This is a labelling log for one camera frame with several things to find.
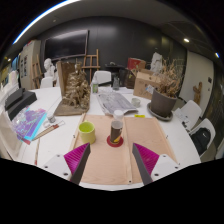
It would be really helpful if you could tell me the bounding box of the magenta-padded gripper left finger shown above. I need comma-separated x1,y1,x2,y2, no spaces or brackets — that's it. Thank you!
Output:
42,142,92,186

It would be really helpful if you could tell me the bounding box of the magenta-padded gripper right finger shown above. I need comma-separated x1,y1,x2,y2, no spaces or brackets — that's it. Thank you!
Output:
131,142,181,186

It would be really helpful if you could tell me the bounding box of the large plywood board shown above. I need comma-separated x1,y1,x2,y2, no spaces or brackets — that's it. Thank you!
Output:
69,113,133,186

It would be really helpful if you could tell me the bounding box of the yellow-green cup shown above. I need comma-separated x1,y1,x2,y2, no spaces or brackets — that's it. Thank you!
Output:
78,120,97,145

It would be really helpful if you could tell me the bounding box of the flat round red coaster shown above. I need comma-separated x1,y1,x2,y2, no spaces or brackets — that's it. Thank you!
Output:
106,134,125,148

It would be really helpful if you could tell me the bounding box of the bundle of wooden brushes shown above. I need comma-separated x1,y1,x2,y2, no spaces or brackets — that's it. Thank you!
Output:
31,119,66,142

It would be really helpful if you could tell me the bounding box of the thin wooden stick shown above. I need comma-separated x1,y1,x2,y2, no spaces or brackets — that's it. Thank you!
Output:
33,137,41,167

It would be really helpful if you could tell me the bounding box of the brown drink bottle white cap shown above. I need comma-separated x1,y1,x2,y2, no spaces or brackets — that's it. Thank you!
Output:
109,109,125,145

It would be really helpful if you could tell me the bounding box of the grey pot saucer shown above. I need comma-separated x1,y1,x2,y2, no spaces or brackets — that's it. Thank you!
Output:
146,102,175,122

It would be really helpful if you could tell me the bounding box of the small grey jar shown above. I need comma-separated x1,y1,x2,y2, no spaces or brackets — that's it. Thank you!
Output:
46,112,57,124

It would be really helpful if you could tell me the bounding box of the brown sculpture base board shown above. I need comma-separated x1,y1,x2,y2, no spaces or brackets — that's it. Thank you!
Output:
53,99,91,117

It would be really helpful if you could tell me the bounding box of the black bag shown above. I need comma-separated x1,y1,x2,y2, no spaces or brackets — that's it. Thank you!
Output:
190,127,212,157

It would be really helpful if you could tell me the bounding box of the dark grey plant pot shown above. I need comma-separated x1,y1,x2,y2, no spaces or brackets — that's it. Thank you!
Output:
150,88,179,118

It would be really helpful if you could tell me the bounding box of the purple colourful printed sheet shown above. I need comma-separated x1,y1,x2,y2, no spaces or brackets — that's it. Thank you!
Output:
10,107,48,146

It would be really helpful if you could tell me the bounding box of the white chair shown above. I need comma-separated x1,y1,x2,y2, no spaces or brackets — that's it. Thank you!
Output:
188,117,217,158
39,76,55,90
92,70,113,88
173,99,203,132

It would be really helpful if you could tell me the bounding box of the grey newspaper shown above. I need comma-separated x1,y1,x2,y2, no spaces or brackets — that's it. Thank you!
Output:
96,91,139,116

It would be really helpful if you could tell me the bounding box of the golden figure sculpture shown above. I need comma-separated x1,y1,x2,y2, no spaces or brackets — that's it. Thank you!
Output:
61,62,92,110

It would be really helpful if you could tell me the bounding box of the brown cardboard box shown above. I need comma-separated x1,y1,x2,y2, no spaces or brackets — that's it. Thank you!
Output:
132,70,162,101

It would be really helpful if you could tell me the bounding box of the small green-labelled plastic bottle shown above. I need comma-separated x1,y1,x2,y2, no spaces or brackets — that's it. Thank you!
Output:
91,76,100,95

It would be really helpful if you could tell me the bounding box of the black flat box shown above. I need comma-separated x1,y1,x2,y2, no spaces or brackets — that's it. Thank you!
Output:
4,87,38,122

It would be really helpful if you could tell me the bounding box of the clear glass jar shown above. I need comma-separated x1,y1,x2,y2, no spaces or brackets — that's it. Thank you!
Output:
112,76,121,91

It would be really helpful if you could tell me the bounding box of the dried brown plant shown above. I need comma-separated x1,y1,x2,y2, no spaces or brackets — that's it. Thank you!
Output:
155,59,185,99

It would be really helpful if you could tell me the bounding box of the brown upright panel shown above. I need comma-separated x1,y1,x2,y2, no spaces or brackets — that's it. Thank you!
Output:
55,60,77,98

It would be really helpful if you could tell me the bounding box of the wooden easel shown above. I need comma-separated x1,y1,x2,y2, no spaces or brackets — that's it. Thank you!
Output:
81,48,102,84
31,54,43,90

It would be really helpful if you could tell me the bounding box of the white plaster bust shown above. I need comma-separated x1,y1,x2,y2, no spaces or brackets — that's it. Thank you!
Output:
43,57,57,80

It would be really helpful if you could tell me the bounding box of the red box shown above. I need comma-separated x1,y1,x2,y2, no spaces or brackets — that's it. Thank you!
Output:
126,57,147,72

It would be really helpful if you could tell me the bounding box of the white plaster figure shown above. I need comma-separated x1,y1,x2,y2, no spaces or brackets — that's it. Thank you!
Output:
150,51,164,75

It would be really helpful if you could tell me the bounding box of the long ceiling strip light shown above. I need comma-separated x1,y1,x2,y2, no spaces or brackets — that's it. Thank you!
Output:
12,0,82,45

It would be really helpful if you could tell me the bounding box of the wooden wall figure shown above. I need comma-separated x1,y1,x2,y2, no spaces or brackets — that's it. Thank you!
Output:
192,81,204,106

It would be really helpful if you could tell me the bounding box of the large black wall screen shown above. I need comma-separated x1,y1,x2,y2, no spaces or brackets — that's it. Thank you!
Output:
44,29,90,62

